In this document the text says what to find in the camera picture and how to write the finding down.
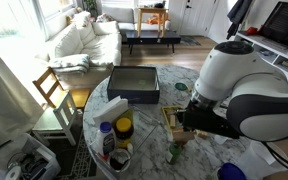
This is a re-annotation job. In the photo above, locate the white door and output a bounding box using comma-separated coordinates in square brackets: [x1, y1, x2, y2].
[168, 0, 230, 38]

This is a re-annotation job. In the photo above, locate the red object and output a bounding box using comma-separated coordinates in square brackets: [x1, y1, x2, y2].
[245, 26, 259, 36]

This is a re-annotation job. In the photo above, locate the white loveseat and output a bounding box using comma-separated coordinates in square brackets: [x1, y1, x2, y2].
[96, 4, 172, 33]

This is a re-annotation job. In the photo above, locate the small wooden block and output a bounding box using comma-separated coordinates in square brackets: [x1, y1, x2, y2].
[171, 129, 195, 145]

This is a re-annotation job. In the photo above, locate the potted plant on stand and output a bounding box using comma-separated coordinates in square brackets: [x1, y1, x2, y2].
[83, 0, 99, 16]

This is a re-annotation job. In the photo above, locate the grey white blanket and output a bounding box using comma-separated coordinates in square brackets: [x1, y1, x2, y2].
[48, 53, 91, 75]

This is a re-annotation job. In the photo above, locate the green glass bottle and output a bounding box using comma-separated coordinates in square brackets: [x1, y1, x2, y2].
[165, 142, 184, 166]

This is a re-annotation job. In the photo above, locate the orange plush toy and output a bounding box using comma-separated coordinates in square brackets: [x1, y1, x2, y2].
[147, 13, 170, 26]

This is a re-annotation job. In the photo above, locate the dark blue cardboard box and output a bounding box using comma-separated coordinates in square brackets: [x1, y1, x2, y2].
[106, 65, 161, 105]

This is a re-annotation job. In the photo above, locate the white sofa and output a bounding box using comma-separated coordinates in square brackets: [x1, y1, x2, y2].
[35, 11, 123, 90]

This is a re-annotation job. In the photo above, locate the black monitor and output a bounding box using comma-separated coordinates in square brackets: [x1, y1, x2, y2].
[258, 1, 288, 48]

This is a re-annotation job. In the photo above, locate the white bottle with blue cap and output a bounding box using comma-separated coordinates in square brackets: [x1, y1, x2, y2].
[96, 121, 117, 158]

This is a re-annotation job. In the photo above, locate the wooden chair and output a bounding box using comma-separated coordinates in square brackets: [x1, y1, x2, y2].
[32, 66, 92, 110]

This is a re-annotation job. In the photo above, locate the white shelf unit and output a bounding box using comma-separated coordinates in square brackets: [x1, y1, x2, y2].
[235, 31, 288, 94]

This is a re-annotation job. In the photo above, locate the dark hanging jacket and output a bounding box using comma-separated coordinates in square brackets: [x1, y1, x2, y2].
[226, 0, 256, 41]

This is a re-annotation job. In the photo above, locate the white napkin stack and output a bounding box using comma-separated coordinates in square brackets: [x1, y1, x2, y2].
[92, 95, 130, 127]

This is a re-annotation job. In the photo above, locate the dark coffee table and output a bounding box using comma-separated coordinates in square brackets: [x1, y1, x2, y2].
[125, 29, 182, 55]

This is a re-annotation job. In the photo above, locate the green round lid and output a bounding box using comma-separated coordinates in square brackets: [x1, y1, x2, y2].
[174, 82, 189, 92]

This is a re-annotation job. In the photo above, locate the honey jar with yellow lid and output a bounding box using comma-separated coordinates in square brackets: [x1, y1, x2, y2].
[114, 117, 135, 150]

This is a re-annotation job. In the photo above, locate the small white chair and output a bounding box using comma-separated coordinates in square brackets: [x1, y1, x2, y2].
[31, 91, 79, 148]

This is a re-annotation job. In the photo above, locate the clear plastic container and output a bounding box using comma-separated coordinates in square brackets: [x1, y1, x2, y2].
[89, 104, 162, 173]

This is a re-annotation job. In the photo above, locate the wooden side table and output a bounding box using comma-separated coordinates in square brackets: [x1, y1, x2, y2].
[136, 7, 169, 38]

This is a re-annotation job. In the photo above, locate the white tape roll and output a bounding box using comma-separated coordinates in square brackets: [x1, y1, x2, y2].
[5, 164, 23, 180]

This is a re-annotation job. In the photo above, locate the white curtain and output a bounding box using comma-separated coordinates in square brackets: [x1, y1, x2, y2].
[0, 36, 46, 155]

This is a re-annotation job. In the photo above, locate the white round tin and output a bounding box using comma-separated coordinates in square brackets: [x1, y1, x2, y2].
[106, 148, 132, 173]

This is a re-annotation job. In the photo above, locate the patterned rug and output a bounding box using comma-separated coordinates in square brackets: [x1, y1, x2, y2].
[54, 128, 99, 180]

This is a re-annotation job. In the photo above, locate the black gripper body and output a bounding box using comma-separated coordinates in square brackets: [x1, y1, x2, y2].
[186, 101, 242, 140]

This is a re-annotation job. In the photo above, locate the grey door mat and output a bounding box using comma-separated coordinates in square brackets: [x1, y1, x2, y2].
[178, 35, 202, 47]

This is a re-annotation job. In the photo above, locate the floral pillow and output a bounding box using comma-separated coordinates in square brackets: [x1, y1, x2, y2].
[68, 11, 92, 30]

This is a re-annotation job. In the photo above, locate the clear storage bin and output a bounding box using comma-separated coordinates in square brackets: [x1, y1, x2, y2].
[0, 133, 62, 180]

